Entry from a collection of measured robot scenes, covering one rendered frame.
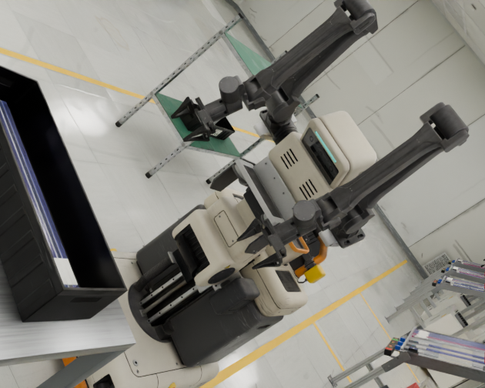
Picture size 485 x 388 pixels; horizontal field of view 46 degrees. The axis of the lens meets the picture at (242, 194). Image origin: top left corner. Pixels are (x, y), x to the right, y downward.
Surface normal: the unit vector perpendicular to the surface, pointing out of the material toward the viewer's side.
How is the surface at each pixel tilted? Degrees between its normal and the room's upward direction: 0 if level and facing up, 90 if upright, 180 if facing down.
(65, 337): 0
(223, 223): 98
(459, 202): 90
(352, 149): 42
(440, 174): 90
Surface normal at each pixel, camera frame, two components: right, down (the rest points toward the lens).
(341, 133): 0.25, -0.52
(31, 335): 0.76, -0.58
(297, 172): -0.57, -0.07
